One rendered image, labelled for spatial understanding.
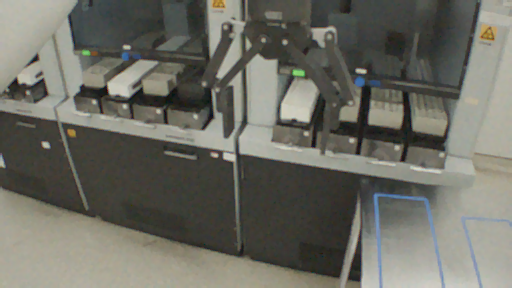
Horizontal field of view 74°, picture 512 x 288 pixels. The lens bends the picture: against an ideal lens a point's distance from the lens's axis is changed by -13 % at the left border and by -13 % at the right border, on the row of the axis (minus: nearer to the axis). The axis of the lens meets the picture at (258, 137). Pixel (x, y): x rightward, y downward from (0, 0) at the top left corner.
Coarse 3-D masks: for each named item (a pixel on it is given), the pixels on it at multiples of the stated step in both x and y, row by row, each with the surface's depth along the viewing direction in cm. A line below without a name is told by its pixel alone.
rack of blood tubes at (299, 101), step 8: (304, 80) 149; (296, 88) 143; (304, 88) 143; (312, 88) 143; (288, 96) 138; (296, 96) 137; (304, 96) 138; (312, 96) 137; (288, 104) 133; (296, 104) 133; (304, 104) 132; (312, 104) 144; (288, 112) 132; (296, 112) 131; (304, 112) 130; (312, 112) 137; (304, 120) 132
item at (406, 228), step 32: (384, 192) 100; (416, 192) 100; (448, 192) 99; (480, 192) 99; (352, 224) 113; (384, 224) 90; (416, 224) 90; (448, 224) 89; (480, 224) 89; (352, 256) 120; (384, 256) 82; (416, 256) 81; (448, 256) 81; (480, 256) 80
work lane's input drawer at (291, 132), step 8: (320, 96) 150; (320, 104) 145; (280, 112) 139; (320, 112) 146; (280, 120) 132; (288, 120) 132; (296, 120) 131; (312, 120) 134; (280, 128) 132; (288, 128) 131; (296, 128) 130; (304, 128) 130; (312, 128) 130; (280, 136) 133; (288, 136) 133; (296, 136) 132; (304, 136) 131; (312, 136) 131; (288, 144) 132; (296, 144) 133; (304, 144) 132
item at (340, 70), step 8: (328, 32) 43; (336, 32) 44; (328, 40) 43; (336, 40) 45; (328, 48) 44; (336, 48) 45; (328, 56) 44; (336, 56) 44; (336, 64) 44; (344, 64) 46; (336, 72) 45; (344, 72) 45; (344, 80) 45; (344, 88) 46; (352, 88) 47; (344, 96) 46; (352, 96) 46; (352, 104) 46
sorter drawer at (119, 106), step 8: (112, 96) 149; (120, 96) 148; (136, 96) 151; (104, 104) 149; (112, 104) 148; (120, 104) 147; (128, 104) 146; (104, 112) 151; (112, 112) 150; (120, 112) 149; (128, 112) 148; (112, 120) 146; (120, 120) 146
